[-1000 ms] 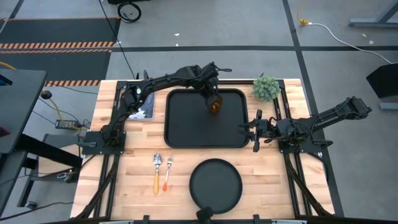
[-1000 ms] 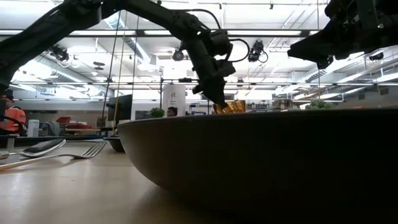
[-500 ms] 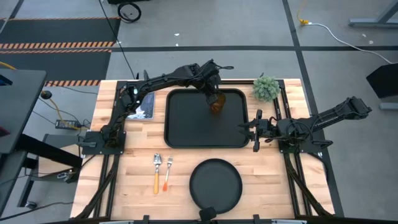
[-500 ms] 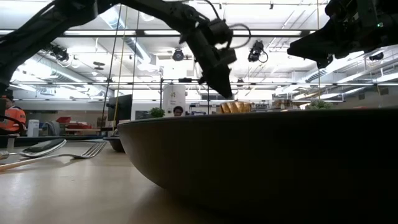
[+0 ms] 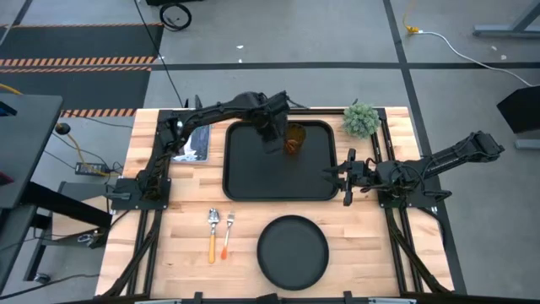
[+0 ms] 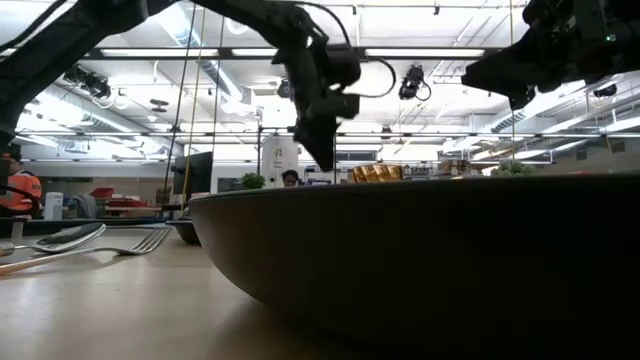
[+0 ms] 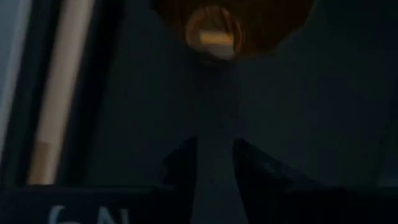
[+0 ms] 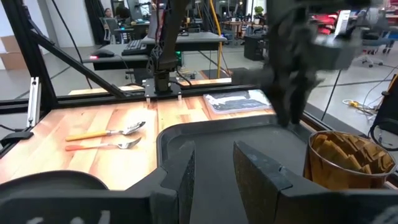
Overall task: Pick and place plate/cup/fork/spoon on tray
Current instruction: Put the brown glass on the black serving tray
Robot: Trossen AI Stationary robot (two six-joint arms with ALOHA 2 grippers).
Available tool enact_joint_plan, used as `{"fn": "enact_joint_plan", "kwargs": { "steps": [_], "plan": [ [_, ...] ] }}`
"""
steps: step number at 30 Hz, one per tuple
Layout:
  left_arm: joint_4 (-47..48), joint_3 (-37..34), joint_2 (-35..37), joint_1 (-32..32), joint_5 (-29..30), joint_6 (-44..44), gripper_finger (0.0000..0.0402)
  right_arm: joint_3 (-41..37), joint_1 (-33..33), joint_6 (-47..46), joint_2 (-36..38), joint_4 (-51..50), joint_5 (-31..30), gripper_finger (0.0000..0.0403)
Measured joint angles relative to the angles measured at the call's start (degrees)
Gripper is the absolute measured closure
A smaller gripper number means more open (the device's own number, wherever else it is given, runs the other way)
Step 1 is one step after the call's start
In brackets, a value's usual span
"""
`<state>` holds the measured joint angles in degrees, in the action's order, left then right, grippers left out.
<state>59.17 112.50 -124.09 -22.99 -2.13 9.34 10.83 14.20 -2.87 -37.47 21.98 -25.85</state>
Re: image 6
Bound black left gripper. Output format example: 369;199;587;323
272;42;363;173

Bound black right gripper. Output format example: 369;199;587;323
461;27;556;112

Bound dark round plate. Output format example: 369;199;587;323
188;173;640;360

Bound metal fork with wooden handle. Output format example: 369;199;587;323
0;226;174;277

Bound metal spoon with wooden handle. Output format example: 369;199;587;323
0;221;108;258

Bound dark cup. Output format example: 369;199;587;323
165;218;202;247

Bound black tray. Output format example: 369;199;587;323
0;216;174;238

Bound white pillar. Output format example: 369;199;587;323
261;135;300;189

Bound golden foil object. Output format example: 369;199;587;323
351;164;405;184

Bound small green plant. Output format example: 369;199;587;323
240;172;267;191

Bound bushy green plant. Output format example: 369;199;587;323
492;159;537;178

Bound black computer monitor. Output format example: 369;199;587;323
171;151;215;197

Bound red storage bins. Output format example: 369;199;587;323
89;186;150;210

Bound white tower air purifier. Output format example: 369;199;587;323
43;191;65;222

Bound person in orange jacket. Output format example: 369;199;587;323
0;149;44;219

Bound black overhead camera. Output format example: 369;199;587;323
397;63;433;102

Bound black hanging cable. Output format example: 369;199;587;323
162;0;199;204

